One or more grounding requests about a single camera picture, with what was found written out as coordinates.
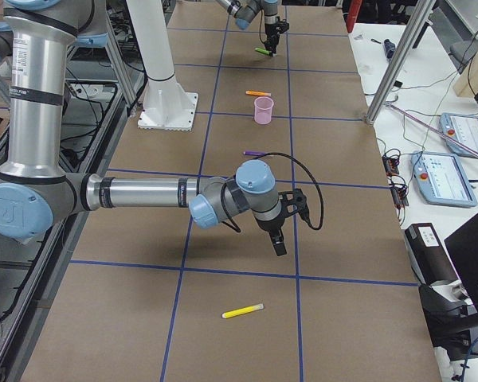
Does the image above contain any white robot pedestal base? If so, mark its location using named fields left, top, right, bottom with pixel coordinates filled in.
left=127, top=0, right=198, bottom=131

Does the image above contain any black computer monitor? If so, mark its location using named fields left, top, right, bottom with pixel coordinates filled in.
left=445, top=213, right=478, bottom=309

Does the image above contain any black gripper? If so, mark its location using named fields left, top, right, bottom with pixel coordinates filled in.
left=253, top=208, right=287, bottom=256
left=264, top=14, right=280, bottom=55

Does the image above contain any orange marker pen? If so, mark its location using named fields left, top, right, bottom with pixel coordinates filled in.
left=245, top=90, right=272, bottom=97

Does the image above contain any near blue teach pendant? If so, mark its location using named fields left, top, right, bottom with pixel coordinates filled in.
left=411, top=151, right=477, bottom=208

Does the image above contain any black label printer box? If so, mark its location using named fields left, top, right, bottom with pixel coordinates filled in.
left=404, top=223, right=457, bottom=287

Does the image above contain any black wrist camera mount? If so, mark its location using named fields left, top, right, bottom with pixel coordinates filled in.
left=279, top=188, right=311, bottom=225
left=275, top=18, right=289, bottom=34

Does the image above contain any long grabber stick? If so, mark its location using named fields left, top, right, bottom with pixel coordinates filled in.
left=385, top=102, right=478, bottom=159

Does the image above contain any green marker pen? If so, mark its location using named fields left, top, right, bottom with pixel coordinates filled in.
left=254, top=47, right=272, bottom=57

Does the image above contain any brown paper table mat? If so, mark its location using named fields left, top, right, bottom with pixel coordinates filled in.
left=22, top=0, right=443, bottom=382

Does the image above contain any purple marker pen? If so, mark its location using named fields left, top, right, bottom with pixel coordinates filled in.
left=243, top=150, right=266, bottom=157

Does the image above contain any aluminium frame post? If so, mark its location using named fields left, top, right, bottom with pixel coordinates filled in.
left=365, top=0, right=436, bottom=125

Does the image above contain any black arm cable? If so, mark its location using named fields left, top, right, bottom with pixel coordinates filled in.
left=257, top=10, right=268, bottom=45
left=221, top=151, right=325, bottom=233

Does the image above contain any yellow marker pen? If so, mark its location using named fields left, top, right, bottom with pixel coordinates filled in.
left=221, top=303, right=264, bottom=319

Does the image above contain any blue teach pendant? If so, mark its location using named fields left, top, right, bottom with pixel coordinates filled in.
left=439, top=113, right=478, bottom=152
left=411, top=151, right=477, bottom=208

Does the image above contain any far blue teach pendant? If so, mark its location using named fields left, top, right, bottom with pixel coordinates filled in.
left=439, top=113, right=478, bottom=152

